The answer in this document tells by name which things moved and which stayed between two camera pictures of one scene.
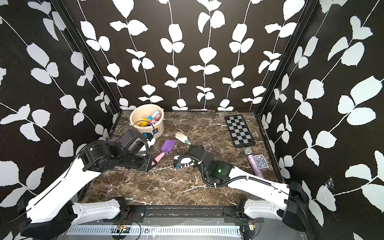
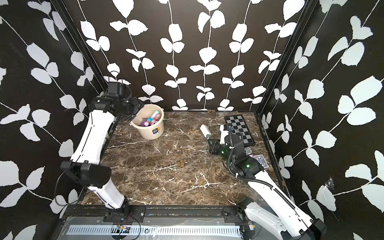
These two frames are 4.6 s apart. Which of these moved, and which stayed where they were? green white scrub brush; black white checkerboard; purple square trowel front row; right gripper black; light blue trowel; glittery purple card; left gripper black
Moved: left gripper black; right gripper black; green white scrub brush
Stayed: purple square trowel front row; glittery purple card; light blue trowel; black white checkerboard
